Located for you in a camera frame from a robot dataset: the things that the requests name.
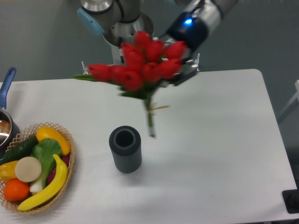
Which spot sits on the green bok choy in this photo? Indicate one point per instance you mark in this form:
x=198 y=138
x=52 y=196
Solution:
x=44 y=152

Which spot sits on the red tulip bouquet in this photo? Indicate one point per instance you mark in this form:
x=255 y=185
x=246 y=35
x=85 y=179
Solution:
x=147 y=62

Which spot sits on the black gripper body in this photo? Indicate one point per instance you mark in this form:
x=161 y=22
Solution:
x=188 y=70

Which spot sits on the yellow banana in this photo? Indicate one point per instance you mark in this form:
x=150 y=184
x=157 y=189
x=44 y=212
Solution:
x=51 y=190

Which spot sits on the black device at table edge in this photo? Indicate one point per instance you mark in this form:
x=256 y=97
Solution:
x=291 y=200

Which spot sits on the dark green cucumber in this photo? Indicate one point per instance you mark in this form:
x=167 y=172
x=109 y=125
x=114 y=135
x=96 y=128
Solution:
x=23 y=149

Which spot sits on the white furniture part at right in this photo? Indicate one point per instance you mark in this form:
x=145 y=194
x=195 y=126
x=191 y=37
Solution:
x=291 y=104

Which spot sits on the orange fruit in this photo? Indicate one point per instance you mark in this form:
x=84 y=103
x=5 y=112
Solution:
x=16 y=190

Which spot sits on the beige round disc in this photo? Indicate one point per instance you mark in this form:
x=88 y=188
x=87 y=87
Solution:
x=28 y=169

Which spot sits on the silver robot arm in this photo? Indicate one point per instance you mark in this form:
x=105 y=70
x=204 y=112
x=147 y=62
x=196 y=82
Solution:
x=119 y=20

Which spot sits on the yellow bell pepper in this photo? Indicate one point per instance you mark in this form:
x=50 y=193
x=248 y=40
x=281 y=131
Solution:
x=7 y=172

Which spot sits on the dark grey ribbed vase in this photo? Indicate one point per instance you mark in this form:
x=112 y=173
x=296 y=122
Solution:
x=125 y=145

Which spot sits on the dark red vegetable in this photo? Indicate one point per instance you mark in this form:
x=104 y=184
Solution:
x=66 y=160

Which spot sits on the blue handled saucepan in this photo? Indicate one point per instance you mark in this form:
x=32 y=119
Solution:
x=8 y=128

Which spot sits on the woven wicker basket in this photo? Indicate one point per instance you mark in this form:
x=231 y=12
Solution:
x=20 y=137

